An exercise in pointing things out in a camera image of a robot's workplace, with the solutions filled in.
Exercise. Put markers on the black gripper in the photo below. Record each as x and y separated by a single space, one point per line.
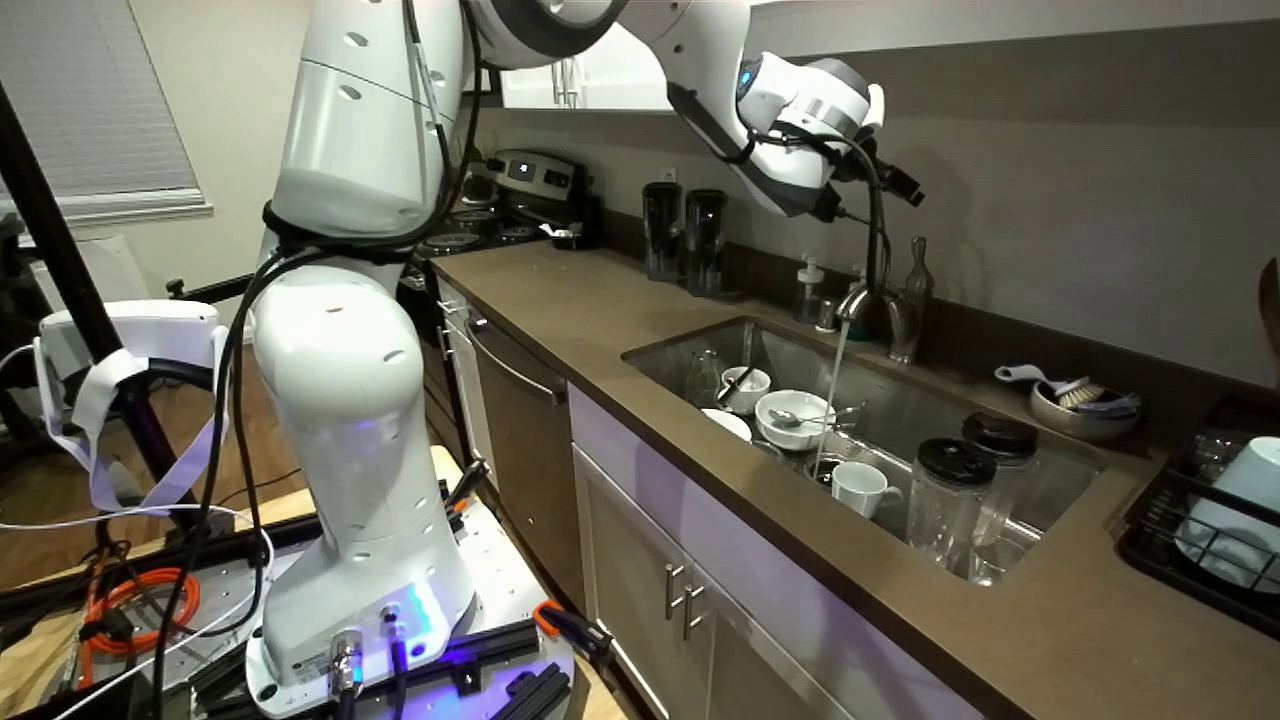
861 167

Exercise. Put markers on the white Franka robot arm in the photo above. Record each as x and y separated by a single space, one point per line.
344 401

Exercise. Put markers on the brushed steel faucet spout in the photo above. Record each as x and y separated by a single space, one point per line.
861 307

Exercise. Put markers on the clear soap dispenser white pump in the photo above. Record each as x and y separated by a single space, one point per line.
811 284

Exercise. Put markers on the small silver cup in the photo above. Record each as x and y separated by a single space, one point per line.
824 319

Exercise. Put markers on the dark tall tumbler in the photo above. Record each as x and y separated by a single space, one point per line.
660 227
704 243

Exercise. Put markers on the white upper cabinet over sink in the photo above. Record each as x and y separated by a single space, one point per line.
1042 27

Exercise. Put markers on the stainless steel sink basin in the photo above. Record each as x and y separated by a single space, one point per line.
921 413

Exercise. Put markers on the dark long utensil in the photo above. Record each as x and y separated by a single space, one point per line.
742 362

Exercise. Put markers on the small round cup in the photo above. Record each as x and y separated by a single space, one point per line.
747 386

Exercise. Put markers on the white bowl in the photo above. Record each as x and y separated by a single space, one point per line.
795 422

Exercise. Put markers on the clear jar black lid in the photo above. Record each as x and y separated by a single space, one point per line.
1005 440
953 501

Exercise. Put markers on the beige sponge holder bowl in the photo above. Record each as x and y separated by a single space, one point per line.
1082 422

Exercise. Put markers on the white plate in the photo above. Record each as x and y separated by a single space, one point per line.
731 426

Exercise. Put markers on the white mug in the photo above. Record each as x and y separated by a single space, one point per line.
861 486

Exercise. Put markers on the stainless black stove range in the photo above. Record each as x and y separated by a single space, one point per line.
533 180

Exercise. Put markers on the grey lower cabinet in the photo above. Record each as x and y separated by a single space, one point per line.
800 614

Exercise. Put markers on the stainless steel dishwasher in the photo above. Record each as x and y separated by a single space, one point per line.
525 453

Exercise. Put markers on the orange black clamp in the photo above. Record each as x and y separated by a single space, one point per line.
465 486
564 626

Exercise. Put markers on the white perforated robot table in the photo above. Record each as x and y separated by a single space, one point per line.
513 573

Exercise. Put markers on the white window blind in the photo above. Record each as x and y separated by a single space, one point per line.
93 107

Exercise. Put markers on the black stand pole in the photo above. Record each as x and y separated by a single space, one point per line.
66 264

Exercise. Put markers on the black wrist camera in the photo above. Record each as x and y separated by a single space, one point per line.
824 206

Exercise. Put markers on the black metal rail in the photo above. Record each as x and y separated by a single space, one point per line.
513 654

